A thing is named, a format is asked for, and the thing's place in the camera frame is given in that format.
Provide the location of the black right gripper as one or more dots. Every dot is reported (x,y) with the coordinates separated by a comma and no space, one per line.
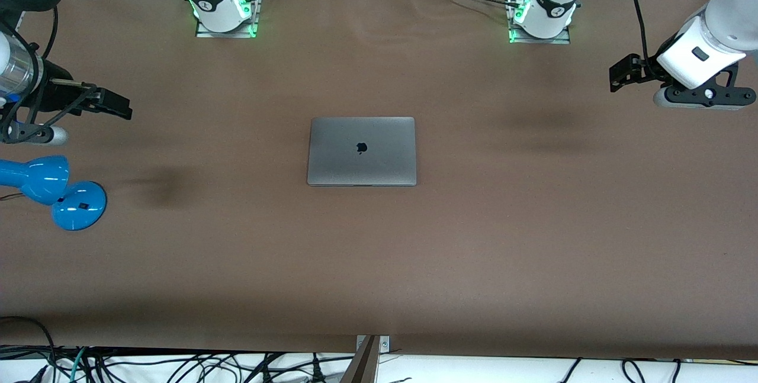
(57,92)

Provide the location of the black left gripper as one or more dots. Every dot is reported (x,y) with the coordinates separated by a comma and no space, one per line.
(644,68)

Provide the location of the grey laptop computer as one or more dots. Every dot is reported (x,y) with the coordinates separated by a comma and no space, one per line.
(361,146)

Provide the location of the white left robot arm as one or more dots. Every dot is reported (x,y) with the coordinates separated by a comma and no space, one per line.
(553,4)

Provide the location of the blue desk lamp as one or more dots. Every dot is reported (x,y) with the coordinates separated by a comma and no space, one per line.
(77,205)

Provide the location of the brown table cover sheet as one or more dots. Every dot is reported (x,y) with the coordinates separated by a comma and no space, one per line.
(533,253)

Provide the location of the white board below table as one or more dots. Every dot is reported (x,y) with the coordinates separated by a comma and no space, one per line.
(474,372)

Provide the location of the dark slanted beam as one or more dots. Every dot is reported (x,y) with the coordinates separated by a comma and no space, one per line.
(362,368)

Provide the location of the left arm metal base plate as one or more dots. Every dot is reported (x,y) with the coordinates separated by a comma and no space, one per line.
(562,41)

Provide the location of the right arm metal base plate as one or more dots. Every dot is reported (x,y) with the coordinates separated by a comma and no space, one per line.
(204,34)

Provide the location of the small metal edge bracket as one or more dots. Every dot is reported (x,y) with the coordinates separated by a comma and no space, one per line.
(385,344)

